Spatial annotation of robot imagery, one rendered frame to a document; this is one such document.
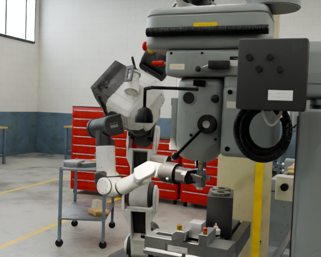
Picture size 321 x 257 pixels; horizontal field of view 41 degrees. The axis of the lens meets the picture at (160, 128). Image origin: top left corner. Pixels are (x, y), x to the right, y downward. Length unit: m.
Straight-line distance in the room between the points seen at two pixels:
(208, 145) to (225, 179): 1.89
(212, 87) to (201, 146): 0.23
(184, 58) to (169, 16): 0.17
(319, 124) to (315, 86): 0.14
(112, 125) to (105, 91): 0.20
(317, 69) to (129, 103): 0.90
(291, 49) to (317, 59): 0.27
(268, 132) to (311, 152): 0.16
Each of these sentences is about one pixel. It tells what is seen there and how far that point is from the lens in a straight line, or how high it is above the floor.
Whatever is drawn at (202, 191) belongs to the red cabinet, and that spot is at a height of 0.27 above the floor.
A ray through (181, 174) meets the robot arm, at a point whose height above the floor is 1.25.
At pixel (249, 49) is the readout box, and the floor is 1.69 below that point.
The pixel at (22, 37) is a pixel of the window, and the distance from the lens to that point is 12.73.
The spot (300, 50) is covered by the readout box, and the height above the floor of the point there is 1.69.
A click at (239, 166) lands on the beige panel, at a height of 1.07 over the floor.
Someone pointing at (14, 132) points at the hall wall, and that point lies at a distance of 12.54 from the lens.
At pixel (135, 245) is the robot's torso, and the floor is 0.71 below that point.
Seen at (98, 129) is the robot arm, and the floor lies 1.40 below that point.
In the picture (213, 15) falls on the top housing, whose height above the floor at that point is 1.85.
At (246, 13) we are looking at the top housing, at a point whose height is 1.85.
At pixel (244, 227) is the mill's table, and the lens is 2.30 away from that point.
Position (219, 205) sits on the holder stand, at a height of 1.07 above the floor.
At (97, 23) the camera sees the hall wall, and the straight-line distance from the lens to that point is 12.45.
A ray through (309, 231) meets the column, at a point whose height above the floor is 1.13.
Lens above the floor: 1.52
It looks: 3 degrees down
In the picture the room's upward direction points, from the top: 2 degrees clockwise
